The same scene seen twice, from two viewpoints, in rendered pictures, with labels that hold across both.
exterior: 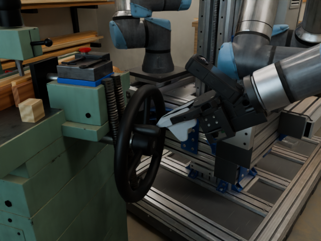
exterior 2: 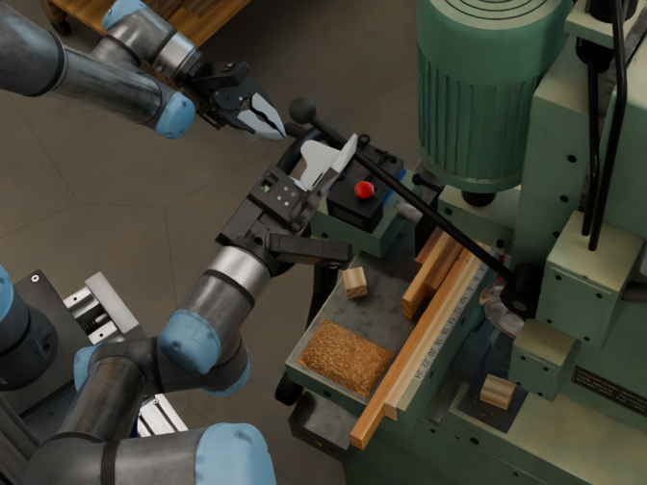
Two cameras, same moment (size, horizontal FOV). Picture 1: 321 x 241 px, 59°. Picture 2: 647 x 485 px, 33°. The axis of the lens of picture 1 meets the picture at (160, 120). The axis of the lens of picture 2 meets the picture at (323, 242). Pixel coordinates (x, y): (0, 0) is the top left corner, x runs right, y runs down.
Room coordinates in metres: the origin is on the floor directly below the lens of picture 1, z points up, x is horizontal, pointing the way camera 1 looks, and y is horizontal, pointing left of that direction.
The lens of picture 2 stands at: (1.61, 0.43, 2.38)
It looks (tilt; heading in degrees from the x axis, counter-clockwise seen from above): 58 degrees down; 200
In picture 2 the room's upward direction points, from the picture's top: 9 degrees counter-clockwise
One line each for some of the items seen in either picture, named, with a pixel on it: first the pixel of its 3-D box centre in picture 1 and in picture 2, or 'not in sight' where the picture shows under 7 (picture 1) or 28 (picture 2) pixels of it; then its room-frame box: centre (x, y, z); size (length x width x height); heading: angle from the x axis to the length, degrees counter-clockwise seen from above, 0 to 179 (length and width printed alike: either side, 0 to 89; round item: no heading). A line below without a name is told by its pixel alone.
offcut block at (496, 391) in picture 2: not in sight; (497, 392); (0.91, 0.43, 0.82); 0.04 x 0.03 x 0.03; 77
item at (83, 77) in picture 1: (88, 66); (360, 181); (0.67, 0.17, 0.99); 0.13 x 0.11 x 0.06; 161
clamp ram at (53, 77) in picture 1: (56, 78); (415, 216); (0.69, 0.26, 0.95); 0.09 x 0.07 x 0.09; 161
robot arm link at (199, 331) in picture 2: not in sight; (205, 324); (1.07, 0.07, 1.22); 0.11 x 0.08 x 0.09; 161
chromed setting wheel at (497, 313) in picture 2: not in sight; (520, 314); (0.88, 0.44, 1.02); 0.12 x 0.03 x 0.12; 71
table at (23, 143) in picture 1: (63, 107); (411, 241); (0.69, 0.26, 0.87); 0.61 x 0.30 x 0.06; 161
